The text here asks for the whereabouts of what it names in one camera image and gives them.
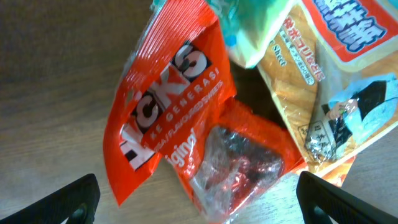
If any Kleenex tissue pack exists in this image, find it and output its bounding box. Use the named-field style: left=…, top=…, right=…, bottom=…
left=150, top=0, right=296, bottom=70

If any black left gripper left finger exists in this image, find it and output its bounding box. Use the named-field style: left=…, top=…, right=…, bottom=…
left=1, top=174, right=101, bottom=224

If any beige wet wipes pack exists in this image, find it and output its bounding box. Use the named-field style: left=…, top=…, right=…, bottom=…
left=258, top=0, right=397, bottom=175

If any red candy bag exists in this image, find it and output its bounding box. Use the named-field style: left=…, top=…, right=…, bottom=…
left=103, top=1, right=303, bottom=223

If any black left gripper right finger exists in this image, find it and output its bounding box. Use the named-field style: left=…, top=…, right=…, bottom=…
left=296, top=171, right=397, bottom=224

